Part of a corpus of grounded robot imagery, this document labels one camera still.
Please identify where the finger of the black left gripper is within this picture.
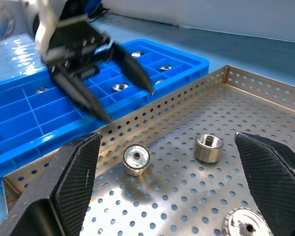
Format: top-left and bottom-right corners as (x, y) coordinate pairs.
(108, 43), (155, 96)
(51, 65), (113, 124)

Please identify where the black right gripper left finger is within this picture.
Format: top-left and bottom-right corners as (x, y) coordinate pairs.
(0, 132), (101, 236)

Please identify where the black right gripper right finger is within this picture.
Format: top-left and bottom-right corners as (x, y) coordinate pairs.
(234, 132), (295, 236)

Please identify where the blue plastic compartment tray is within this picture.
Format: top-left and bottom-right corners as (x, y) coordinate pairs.
(0, 38), (210, 195)

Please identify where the perforated steel tray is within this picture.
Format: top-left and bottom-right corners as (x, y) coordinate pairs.
(1, 65), (295, 236)

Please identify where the blue plastic object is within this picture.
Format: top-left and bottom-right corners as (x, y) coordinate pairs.
(83, 0), (103, 14)

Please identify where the white foam board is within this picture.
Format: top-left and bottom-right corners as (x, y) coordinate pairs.
(98, 0), (295, 45)

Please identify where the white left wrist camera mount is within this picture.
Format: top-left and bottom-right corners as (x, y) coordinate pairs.
(34, 0), (64, 59)

